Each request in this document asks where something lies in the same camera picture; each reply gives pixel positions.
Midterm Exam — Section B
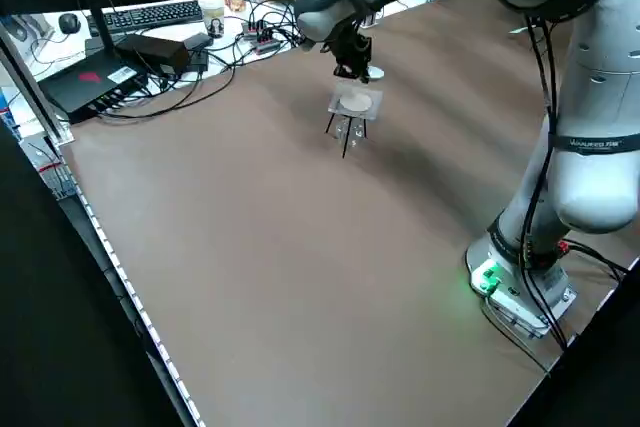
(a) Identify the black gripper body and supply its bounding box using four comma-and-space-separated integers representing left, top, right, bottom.
328, 21, 374, 66

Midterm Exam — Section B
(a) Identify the glass alcohol lamp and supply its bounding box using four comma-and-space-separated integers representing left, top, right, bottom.
331, 116, 367, 151

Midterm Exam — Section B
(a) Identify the grey USB hub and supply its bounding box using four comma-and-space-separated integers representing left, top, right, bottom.
241, 18, 282, 55

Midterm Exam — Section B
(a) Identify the printed paper cup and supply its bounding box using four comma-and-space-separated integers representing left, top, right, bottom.
201, 0, 227, 39

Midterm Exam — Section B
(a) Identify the small black power adapter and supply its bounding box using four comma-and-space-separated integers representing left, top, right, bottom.
183, 32, 211, 73

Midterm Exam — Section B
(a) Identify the large black power adapter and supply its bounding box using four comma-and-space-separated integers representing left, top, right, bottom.
115, 33, 192, 77

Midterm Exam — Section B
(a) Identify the black keyboard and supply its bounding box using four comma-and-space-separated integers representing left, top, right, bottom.
85, 0, 205, 39

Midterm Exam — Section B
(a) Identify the black monitor stand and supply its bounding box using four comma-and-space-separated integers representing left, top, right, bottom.
69, 0, 126, 66

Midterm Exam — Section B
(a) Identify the black mini computer red logo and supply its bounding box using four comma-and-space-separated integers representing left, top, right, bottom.
37, 53, 151, 124

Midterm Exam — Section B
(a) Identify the black computer mouse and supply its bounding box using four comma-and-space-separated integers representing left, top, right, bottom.
57, 12, 82, 34

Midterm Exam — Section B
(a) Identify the black desk cable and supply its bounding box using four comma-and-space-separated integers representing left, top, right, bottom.
97, 21, 301, 121

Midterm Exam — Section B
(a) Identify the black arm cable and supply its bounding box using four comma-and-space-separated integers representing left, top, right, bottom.
519, 14, 574, 348

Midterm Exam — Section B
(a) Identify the black base cable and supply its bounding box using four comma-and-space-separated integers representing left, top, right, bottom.
562, 240, 629, 281

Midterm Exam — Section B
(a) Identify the aluminium frame post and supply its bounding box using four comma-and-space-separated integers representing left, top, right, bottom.
0, 21, 75, 147

